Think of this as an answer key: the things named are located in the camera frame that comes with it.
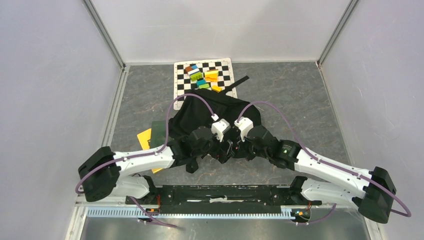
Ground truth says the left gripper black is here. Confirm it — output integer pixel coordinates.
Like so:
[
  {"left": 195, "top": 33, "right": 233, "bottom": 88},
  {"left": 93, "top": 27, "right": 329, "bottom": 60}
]
[{"left": 192, "top": 130, "right": 234, "bottom": 163}]

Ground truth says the black student backpack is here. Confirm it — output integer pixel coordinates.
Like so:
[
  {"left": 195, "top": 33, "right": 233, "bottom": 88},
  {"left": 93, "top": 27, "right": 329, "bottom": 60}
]
[{"left": 167, "top": 75, "right": 263, "bottom": 174}]

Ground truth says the dark green book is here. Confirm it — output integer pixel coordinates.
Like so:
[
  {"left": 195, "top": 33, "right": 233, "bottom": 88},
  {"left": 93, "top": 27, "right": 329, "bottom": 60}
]
[{"left": 149, "top": 120, "right": 167, "bottom": 149}]

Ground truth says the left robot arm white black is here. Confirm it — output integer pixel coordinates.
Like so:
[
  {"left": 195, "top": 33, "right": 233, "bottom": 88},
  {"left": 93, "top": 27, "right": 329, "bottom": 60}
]
[{"left": 75, "top": 126, "right": 228, "bottom": 204}]

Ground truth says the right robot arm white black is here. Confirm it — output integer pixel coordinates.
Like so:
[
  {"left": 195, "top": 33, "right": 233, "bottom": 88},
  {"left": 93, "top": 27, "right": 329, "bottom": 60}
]
[{"left": 235, "top": 124, "right": 396, "bottom": 224}]

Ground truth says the small yellow toy block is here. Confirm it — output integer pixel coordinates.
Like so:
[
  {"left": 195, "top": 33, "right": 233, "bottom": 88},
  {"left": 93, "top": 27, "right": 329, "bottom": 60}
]
[{"left": 211, "top": 85, "right": 222, "bottom": 93}]

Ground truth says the light green toy block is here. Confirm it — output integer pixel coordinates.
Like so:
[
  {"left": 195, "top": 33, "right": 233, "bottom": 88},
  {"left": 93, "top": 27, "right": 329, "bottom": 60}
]
[{"left": 198, "top": 83, "right": 210, "bottom": 89}]

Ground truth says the teal toy block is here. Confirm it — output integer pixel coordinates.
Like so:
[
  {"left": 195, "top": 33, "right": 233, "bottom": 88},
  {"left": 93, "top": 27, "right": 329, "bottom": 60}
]
[{"left": 196, "top": 79, "right": 207, "bottom": 88}]

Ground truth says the yellow orange block stack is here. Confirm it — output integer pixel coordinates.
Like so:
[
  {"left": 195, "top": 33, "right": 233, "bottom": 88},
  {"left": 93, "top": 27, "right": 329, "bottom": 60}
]
[{"left": 203, "top": 69, "right": 219, "bottom": 82}]

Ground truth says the black white chessboard mat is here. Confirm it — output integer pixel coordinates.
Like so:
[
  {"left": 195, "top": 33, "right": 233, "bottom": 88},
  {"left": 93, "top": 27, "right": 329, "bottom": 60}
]
[{"left": 173, "top": 58, "right": 236, "bottom": 99}]

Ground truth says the green toy block stack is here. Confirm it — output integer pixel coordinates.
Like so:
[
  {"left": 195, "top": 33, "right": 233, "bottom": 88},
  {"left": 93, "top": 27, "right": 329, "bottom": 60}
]
[{"left": 189, "top": 72, "right": 203, "bottom": 82}]

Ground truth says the yellow book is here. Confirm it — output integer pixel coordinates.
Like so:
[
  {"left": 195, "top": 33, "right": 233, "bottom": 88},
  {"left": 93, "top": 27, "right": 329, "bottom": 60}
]
[{"left": 136, "top": 128, "right": 165, "bottom": 175}]

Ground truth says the brown blue white block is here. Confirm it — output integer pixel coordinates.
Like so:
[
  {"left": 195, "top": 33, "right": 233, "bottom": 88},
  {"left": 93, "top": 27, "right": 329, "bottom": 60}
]
[{"left": 184, "top": 65, "right": 201, "bottom": 76}]

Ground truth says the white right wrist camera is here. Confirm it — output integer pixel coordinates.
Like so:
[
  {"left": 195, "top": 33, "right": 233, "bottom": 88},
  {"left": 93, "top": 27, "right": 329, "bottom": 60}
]
[{"left": 234, "top": 117, "right": 254, "bottom": 142}]

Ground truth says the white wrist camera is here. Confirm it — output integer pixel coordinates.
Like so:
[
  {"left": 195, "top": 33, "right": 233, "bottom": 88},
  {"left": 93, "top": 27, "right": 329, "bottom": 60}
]
[
  {"left": 234, "top": 117, "right": 254, "bottom": 142},
  {"left": 211, "top": 113, "right": 231, "bottom": 142}
]

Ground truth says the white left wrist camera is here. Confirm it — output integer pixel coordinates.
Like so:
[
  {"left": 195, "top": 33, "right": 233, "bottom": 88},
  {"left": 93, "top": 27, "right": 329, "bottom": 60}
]
[{"left": 211, "top": 113, "right": 231, "bottom": 142}]

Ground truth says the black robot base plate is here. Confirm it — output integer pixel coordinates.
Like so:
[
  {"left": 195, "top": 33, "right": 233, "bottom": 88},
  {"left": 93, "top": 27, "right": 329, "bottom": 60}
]
[{"left": 138, "top": 185, "right": 322, "bottom": 214}]

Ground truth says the slotted cable duct rail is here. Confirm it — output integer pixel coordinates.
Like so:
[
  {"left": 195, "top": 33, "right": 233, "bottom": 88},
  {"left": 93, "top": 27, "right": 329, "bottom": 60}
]
[{"left": 86, "top": 206, "right": 295, "bottom": 220}]

